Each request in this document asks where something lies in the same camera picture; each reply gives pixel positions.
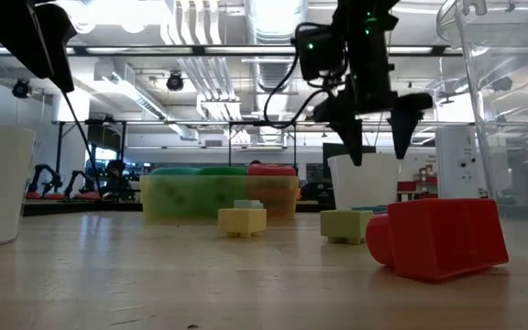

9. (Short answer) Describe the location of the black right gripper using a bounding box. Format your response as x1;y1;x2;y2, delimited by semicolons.
313;25;435;168

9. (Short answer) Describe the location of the lime green toy block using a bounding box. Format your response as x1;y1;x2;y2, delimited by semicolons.
320;209;375;246

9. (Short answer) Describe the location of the red foam die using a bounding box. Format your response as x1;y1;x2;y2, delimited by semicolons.
247;163;298;216

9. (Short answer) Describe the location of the large red toy block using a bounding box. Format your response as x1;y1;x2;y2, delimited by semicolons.
365;197;511;282

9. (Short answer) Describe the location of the clear plastic bin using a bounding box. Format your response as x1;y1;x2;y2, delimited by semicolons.
435;0;528;268

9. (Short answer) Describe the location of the small mint toy block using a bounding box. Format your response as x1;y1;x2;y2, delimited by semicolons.
233;199;266;211

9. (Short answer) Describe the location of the green foam die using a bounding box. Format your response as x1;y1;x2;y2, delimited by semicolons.
196;165;248;216

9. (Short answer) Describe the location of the small yellow toy block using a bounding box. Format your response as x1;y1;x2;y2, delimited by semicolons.
217;207;269;239

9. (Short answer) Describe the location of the teal foam die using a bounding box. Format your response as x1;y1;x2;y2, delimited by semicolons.
149;166;200;221

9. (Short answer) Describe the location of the white round plastic bucket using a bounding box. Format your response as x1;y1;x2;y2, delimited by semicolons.
327;152;403;211

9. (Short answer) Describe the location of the black ceiling spotlight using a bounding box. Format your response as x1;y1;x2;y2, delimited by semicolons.
11;78;32;99
166;71;185;93

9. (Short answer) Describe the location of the red cabinet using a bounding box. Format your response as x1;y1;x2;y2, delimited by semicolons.
396;165;438;202

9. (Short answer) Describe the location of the white pillar with switches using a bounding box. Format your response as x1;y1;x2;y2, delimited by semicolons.
434;126;480;200

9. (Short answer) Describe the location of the black overhead rig beam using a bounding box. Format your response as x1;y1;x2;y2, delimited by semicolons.
0;44;448;58

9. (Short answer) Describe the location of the black robot arms red base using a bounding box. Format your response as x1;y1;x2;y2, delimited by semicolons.
26;163;103;202

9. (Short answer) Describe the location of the translucent yellow plastic bin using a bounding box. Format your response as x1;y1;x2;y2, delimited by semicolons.
139;174;301;226

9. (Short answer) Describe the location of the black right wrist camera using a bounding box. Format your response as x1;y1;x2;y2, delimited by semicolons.
293;22;347;83

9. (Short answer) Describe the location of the black looped gripper cable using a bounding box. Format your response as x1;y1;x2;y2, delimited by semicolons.
261;49;334;130

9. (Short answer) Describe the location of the background black rig frame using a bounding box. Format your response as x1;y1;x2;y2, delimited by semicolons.
226;120;298;179
52;118;130;203

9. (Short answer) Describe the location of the silver ventilation duct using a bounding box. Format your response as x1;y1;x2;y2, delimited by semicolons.
244;0;310;144

